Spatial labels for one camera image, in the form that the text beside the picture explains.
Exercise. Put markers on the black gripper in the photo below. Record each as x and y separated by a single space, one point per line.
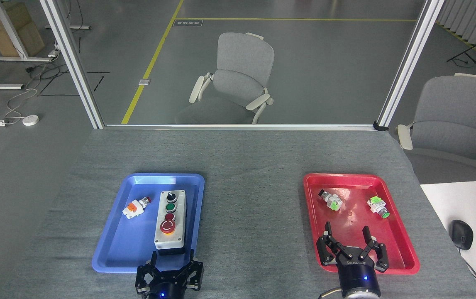
358 276
167 291

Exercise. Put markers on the grey control box with buttons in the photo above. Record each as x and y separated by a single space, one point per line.
178 238

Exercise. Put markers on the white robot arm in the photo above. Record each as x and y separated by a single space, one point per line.
358 295

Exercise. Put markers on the brown cardboard box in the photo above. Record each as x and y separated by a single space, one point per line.
18 29

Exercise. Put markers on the blue plastic tray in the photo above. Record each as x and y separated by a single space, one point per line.
138 243

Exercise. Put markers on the red plastic tray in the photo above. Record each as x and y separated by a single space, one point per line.
354 185

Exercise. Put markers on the black computer mouse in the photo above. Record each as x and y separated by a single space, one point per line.
461 234

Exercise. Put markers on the white side table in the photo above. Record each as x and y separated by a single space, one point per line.
470 203

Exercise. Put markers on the grey office chair, wide back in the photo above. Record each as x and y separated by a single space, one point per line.
457 108

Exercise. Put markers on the silver floor outlet cover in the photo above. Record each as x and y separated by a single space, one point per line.
144 82

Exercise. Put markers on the white round floor device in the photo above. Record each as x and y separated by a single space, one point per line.
30 120

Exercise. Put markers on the grey office chair, narrow back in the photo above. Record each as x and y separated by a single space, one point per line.
242 58

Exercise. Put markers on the white power strip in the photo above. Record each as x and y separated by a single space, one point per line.
53 52

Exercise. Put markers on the green-headed push button switch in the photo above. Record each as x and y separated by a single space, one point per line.
378 207

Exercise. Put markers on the silver-headed switch with green clip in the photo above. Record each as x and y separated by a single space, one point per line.
330 200

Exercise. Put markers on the red-headed push button switch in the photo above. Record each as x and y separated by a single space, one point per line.
135 209

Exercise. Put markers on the silver aluminium rail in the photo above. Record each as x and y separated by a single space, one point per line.
238 127

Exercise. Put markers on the silver aluminium post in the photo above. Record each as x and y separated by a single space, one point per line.
410 62
72 62

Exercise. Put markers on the white desk frame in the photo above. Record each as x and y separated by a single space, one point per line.
7 25

